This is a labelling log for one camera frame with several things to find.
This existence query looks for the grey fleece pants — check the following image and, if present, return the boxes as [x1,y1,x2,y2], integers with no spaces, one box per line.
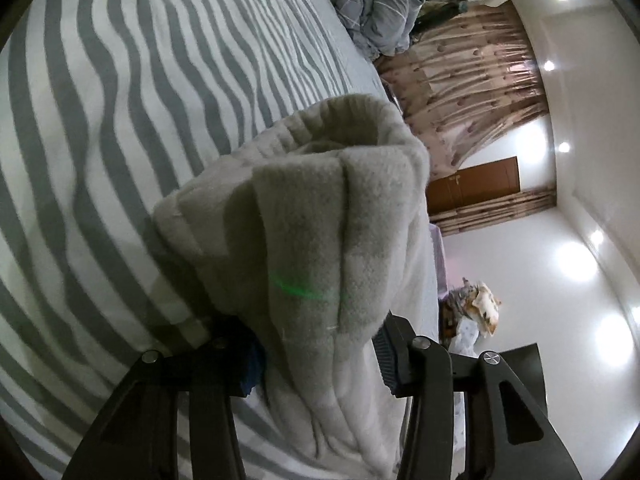
[153,94,435,479]

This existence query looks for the clutter pile of clothes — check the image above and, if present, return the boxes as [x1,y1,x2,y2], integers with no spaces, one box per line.
[439,278,501,356]

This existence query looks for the brown wooden door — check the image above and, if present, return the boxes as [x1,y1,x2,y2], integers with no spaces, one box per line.
[426,157,521,214]

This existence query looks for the brown patterned curtain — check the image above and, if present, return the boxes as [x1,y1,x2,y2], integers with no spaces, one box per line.
[374,0,558,238]

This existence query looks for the grey striped bed sheet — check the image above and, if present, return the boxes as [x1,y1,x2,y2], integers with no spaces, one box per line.
[1,0,388,479]

